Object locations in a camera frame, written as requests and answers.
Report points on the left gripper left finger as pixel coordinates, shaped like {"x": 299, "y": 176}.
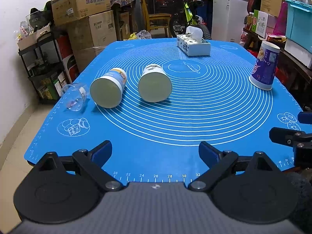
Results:
{"x": 90, "y": 165}

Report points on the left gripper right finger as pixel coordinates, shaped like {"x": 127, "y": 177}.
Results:
{"x": 220, "y": 165}

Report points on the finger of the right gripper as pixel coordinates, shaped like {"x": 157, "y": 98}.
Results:
{"x": 288, "y": 137}
{"x": 305, "y": 117}

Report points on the white grey-print paper cup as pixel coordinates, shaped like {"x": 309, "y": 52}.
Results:
{"x": 154, "y": 84}

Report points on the tall purple paper cup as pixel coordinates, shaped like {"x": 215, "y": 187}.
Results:
{"x": 263, "y": 73}

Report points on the clear plastic cup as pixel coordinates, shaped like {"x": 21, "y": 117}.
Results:
{"x": 74, "y": 96}

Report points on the white blue yellow paper cup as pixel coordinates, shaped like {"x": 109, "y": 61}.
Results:
{"x": 107, "y": 91}

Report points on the dark wooden side table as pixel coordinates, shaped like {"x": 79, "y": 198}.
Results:
{"x": 295, "y": 76}

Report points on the blue silicone baking mat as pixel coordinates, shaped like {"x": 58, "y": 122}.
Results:
{"x": 212, "y": 100}

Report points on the teal plastic storage bin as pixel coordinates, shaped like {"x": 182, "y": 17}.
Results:
{"x": 299, "y": 23}

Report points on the white green product box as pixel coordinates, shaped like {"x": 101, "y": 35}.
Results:
{"x": 259, "y": 23}

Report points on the black metal shelf rack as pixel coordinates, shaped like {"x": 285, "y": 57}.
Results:
{"x": 48, "y": 62}

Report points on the white patterned tissue box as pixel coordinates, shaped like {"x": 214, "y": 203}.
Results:
{"x": 192, "y": 42}

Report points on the middle cardboard box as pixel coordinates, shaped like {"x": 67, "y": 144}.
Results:
{"x": 94, "y": 31}

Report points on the wooden chair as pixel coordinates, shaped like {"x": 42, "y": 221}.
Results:
{"x": 155, "y": 21}

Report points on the black green bicycle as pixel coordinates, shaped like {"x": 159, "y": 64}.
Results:
{"x": 183, "y": 15}

